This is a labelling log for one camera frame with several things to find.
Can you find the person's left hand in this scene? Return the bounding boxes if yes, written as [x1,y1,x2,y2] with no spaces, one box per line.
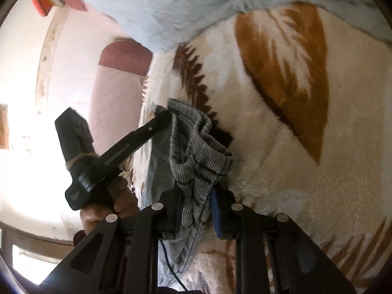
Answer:
[80,177,140,234]

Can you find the red and yellow books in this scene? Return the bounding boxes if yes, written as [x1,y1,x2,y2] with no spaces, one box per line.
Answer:
[32,0,65,17]

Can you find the pink cylindrical bolster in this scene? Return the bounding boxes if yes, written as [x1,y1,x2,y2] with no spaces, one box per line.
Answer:
[88,39,152,155]

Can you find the leaf pattern fleece blanket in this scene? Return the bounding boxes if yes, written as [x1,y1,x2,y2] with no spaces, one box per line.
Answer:
[140,3,391,293]

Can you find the grey denim pants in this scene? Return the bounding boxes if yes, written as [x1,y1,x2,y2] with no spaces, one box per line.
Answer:
[141,99,236,286]

